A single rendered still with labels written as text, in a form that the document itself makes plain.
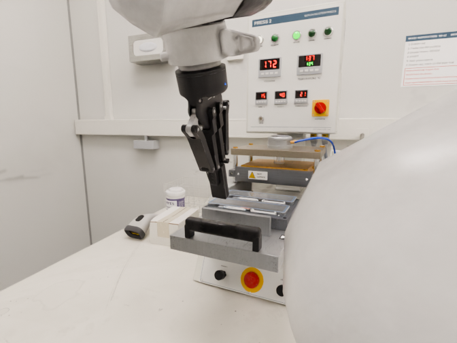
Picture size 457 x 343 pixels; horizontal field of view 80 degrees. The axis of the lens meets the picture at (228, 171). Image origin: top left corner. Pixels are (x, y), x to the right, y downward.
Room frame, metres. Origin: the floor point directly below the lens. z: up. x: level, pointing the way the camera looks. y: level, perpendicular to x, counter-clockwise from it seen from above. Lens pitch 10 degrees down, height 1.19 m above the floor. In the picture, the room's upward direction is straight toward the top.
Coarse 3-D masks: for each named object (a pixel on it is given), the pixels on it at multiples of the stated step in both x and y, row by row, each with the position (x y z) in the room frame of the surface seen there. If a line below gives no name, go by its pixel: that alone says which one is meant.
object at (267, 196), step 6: (234, 192) 0.71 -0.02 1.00; (240, 192) 0.71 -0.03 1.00; (246, 192) 0.71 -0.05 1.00; (252, 192) 0.71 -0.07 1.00; (264, 198) 0.65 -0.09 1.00; (270, 198) 0.65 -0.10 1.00; (276, 198) 0.65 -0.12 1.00; (282, 198) 0.65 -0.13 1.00; (288, 198) 0.65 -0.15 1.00; (294, 198) 0.65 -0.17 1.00
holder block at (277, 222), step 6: (294, 204) 0.63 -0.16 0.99; (234, 210) 0.58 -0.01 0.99; (276, 216) 0.54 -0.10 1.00; (282, 216) 0.54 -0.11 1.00; (288, 216) 0.54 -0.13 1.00; (276, 222) 0.53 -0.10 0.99; (282, 222) 0.53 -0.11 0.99; (288, 222) 0.54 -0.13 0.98; (276, 228) 0.53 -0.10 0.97; (282, 228) 0.53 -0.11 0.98
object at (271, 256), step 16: (208, 208) 0.55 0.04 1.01; (240, 224) 0.52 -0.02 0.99; (256, 224) 0.51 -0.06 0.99; (176, 240) 0.50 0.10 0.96; (192, 240) 0.49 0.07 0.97; (208, 240) 0.48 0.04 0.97; (224, 240) 0.48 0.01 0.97; (240, 240) 0.48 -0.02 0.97; (272, 240) 0.48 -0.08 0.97; (208, 256) 0.47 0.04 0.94; (224, 256) 0.46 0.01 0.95; (240, 256) 0.45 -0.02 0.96; (256, 256) 0.43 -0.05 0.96; (272, 256) 0.42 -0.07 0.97
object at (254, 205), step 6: (216, 198) 0.65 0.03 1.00; (228, 198) 0.65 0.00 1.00; (222, 204) 0.60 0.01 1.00; (228, 204) 0.60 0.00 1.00; (234, 204) 0.60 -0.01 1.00; (240, 204) 0.60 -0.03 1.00; (246, 204) 0.60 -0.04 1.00; (252, 204) 0.60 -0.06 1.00; (258, 204) 0.60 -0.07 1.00; (264, 204) 0.60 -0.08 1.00; (270, 204) 0.60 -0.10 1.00; (276, 204) 0.60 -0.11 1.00; (270, 210) 0.56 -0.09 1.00; (276, 210) 0.56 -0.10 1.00; (282, 210) 0.56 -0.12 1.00
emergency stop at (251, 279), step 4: (248, 272) 0.64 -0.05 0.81; (252, 272) 0.64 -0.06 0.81; (244, 276) 0.64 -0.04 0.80; (248, 276) 0.64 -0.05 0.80; (252, 276) 0.63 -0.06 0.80; (256, 276) 0.63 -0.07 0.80; (244, 280) 0.64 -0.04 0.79; (248, 280) 0.63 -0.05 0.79; (252, 280) 0.63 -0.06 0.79; (256, 280) 0.63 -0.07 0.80; (248, 284) 0.63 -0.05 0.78; (252, 284) 0.62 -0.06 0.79; (256, 284) 0.62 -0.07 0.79; (252, 288) 0.62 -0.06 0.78
